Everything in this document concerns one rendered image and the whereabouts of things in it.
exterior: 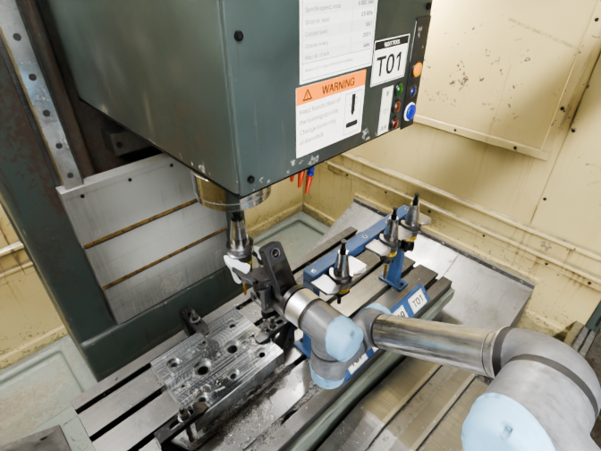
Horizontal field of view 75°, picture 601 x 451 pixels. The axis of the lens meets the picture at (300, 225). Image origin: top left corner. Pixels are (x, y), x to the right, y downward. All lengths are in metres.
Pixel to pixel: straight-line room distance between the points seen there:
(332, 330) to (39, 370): 1.39
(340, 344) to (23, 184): 0.85
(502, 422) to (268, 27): 0.54
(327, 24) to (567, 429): 0.58
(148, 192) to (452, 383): 1.16
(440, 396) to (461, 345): 0.72
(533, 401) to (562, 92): 1.06
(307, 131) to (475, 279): 1.27
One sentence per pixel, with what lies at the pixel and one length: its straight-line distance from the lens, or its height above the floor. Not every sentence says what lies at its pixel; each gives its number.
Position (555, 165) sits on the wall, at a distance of 1.53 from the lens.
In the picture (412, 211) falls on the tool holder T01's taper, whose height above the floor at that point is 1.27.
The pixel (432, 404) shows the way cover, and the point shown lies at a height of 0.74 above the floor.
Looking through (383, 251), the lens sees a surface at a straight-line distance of 1.13.
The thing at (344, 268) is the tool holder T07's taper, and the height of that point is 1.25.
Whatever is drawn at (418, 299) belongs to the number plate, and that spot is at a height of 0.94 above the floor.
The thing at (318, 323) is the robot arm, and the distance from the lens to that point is 0.76.
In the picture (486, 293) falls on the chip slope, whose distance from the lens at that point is 1.72.
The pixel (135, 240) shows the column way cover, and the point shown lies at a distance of 1.30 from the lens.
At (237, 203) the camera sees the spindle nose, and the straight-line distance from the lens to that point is 0.75.
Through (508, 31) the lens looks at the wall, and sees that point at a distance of 1.50.
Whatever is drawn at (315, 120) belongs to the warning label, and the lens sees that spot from 0.62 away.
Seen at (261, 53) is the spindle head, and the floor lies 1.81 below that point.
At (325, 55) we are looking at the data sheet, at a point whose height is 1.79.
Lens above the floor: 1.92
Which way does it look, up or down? 35 degrees down
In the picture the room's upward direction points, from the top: straight up
